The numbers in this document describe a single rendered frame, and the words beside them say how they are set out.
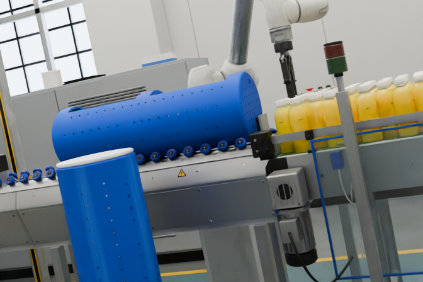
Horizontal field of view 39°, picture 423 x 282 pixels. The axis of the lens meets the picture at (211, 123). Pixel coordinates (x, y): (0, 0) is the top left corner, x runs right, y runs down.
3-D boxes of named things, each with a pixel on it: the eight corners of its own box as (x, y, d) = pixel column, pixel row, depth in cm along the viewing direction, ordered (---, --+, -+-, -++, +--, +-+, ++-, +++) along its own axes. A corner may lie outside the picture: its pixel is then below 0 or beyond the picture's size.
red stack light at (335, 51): (327, 59, 194) (325, 47, 194) (346, 55, 192) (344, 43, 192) (323, 59, 188) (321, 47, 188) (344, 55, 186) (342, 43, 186)
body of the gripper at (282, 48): (276, 44, 246) (280, 66, 247) (270, 43, 238) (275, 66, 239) (293, 39, 244) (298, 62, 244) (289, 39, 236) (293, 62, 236)
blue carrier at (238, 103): (94, 162, 285) (79, 104, 282) (267, 133, 254) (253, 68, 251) (60, 177, 258) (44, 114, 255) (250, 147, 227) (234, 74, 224)
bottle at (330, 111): (327, 149, 211) (317, 98, 210) (329, 146, 218) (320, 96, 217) (347, 146, 209) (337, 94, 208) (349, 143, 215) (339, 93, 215)
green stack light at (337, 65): (330, 74, 194) (327, 59, 194) (349, 70, 192) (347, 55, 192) (327, 75, 188) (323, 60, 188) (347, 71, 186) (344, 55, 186)
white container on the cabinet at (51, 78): (51, 90, 486) (48, 73, 485) (68, 86, 481) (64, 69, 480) (40, 91, 471) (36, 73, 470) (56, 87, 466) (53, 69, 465)
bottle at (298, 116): (293, 152, 221) (283, 104, 220) (311, 148, 222) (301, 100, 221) (298, 154, 214) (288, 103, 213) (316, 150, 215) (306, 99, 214)
